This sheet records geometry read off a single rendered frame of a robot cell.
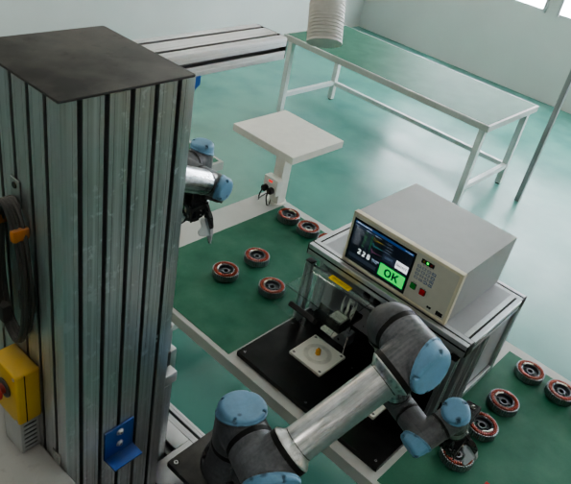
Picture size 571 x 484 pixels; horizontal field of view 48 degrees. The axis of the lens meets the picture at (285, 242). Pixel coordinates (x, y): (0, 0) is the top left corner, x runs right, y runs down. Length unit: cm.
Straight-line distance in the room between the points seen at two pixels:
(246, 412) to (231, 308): 109
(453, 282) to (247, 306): 88
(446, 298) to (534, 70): 669
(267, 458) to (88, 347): 47
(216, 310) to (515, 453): 119
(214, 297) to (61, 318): 150
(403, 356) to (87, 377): 65
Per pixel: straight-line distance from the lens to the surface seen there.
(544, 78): 859
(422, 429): 178
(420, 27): 929
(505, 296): 242
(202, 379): 329
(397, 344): 143
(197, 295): 259
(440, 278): 210
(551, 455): 248
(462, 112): 512
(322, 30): 295
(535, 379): 268
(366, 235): 221
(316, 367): 234
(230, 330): 245
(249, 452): 146
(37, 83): 98
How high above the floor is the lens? 240
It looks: 34 degrees down
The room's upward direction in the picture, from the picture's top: 12 degrees clockwise
